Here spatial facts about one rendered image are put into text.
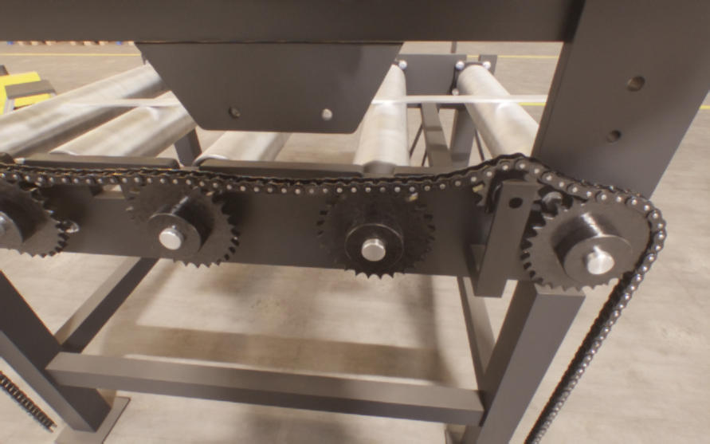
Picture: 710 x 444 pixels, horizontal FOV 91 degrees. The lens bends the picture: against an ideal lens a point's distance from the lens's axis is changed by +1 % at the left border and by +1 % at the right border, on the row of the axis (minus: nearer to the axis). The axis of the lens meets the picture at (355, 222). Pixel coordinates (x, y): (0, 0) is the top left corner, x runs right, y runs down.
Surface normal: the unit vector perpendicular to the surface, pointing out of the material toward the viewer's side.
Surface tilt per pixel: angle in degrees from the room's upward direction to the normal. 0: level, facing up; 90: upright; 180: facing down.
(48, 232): 90
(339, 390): 0
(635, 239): 90
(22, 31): 90
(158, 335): 0
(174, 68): 90
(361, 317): 0
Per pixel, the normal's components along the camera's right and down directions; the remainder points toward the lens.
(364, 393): -0.01, -0.82
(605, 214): -0.11, 0.57
